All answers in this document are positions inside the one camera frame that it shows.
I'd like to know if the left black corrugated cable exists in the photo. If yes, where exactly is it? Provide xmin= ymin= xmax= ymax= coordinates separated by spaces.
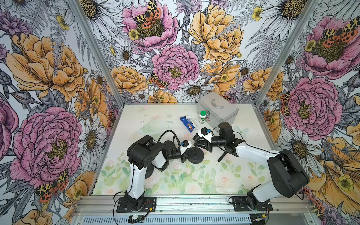
xmin=156 ymin=129 xmax=181 ymax=150

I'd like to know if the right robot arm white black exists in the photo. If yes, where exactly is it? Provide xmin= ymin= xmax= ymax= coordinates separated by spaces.
xmin=193 ymin=122 xmax=310 ymax=211

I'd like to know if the white bottle green cap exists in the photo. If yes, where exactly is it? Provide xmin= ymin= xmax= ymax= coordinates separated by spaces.
xmin=199 ymin=110 xmax=207 ymax=124

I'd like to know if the blue white bandage packet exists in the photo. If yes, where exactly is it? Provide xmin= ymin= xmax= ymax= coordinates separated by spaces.
xmin=180 ymin=115 xmax=199 ymax=133

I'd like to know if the silver aluminium first aid case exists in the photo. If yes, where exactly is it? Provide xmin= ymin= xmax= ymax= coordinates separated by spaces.
xmin=197 ymin=92 xmax=239 ymax=128

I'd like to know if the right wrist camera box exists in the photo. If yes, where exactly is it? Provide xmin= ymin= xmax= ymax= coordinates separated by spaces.
xmin=198 ymin=127 xmax=212 ymax=139

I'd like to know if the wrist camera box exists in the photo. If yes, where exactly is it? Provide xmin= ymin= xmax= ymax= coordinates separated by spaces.
xmin=180 ymin=140 xmax=192 ymax=149
xmin=198 ymin=127 xmax=212 ymax=139

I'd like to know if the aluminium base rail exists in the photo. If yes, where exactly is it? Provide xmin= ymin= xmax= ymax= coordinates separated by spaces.
xmin=74 ymin=195 xmax=315 ymax=216

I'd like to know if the black round stand base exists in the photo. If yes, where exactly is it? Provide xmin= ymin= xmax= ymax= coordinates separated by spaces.
xmin=187 ymin=149 xmax=204 ymax=164

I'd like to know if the white perforated cable tray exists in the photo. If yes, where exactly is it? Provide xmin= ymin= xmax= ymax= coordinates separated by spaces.
xmin=80 ymin=214 xmax=252 ymax=225

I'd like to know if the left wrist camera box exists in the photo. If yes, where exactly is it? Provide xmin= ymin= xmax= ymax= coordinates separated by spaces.
xmin=180 ymin=140 xmax=192 ymax=149

